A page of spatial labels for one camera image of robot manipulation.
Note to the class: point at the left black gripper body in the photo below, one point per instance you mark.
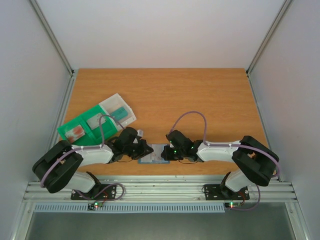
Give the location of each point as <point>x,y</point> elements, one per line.
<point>130,150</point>

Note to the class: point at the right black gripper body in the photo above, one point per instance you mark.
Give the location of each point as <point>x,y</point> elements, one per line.
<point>170,152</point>

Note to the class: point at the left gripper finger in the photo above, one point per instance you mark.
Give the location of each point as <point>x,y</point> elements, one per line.
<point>139,155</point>
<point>145,147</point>

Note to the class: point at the teal card holder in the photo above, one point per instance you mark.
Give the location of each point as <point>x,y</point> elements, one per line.
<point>147,160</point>

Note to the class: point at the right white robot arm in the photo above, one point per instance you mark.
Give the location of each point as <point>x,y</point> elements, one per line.
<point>256,163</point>

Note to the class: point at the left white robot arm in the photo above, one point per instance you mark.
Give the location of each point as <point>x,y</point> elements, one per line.
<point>58,168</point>

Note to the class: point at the teal card in bin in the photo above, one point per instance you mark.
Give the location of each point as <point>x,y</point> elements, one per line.
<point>120,113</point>

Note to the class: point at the grey card in tray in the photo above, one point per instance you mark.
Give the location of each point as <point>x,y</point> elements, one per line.
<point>95,121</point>

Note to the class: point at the red white card in tray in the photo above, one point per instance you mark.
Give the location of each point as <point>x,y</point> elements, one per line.
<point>75,134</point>

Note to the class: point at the green plastic tray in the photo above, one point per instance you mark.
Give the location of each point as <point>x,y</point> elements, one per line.
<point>87,128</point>

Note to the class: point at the white translucent plastic bin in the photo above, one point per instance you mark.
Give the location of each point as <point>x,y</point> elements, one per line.
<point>116,107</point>

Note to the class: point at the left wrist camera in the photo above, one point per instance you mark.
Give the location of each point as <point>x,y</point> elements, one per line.
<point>140,133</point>

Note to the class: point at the aluminium front rail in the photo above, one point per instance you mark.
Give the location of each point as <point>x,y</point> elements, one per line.
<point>168,189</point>

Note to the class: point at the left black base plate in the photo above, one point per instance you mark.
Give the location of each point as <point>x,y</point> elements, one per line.
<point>103,192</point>

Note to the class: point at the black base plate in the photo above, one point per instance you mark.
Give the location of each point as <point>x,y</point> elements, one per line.
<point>103,192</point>
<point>212,192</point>

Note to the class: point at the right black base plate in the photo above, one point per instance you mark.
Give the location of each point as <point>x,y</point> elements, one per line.
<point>212,192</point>

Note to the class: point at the grey slotted cable duct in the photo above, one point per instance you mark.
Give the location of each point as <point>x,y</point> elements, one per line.
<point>129,208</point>

